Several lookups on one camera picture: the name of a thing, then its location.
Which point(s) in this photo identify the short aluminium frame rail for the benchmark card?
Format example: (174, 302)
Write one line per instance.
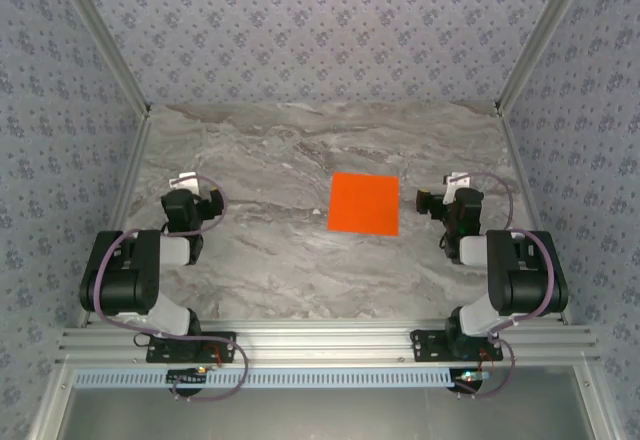
(50, 405)
(595, 405)

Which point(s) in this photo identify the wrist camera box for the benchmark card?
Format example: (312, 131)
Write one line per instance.
(470, 210)
(180, 210)

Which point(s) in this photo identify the long aluminium base rail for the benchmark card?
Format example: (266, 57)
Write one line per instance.
(325, 342)

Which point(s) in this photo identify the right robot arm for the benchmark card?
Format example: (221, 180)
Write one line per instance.
(525, 280)

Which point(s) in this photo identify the aluminium frame post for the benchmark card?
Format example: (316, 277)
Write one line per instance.
(541, 35)
(104, 35)

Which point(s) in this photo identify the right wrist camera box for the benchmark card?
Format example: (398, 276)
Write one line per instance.
(470, 210)

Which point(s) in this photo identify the orange square paper sheet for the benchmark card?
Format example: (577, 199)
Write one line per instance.
(364, 205)

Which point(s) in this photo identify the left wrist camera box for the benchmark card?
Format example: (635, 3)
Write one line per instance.
(180, 210)

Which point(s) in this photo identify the aluminium table side rail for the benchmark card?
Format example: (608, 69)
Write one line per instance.
(120, 210)
(529, 210)

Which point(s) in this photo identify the grey metal sheet panel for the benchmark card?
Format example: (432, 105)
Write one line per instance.
(325, 417)

